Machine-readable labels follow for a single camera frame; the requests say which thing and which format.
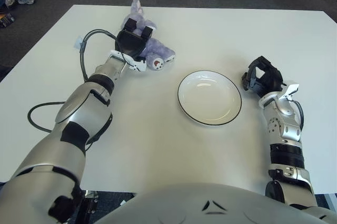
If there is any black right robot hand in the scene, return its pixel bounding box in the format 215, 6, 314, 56
241, 55, 285, 98

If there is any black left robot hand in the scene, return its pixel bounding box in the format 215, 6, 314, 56
115, 17, 154, 60

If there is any purple plush rabbit doll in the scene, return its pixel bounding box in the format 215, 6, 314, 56
120, 0, 176, 71

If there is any white plate with black rim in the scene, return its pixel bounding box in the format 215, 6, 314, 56
177, 70, 242, 127

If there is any dark clutter on floor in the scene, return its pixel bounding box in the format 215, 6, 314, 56
0, 13, 15, 28

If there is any white table leg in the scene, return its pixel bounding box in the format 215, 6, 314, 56
323, 191, 337, 209

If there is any grey robot torso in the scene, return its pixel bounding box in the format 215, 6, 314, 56
100, 181, 337, 224

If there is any black robot stand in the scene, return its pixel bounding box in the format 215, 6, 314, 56
76, 191, 100, 224

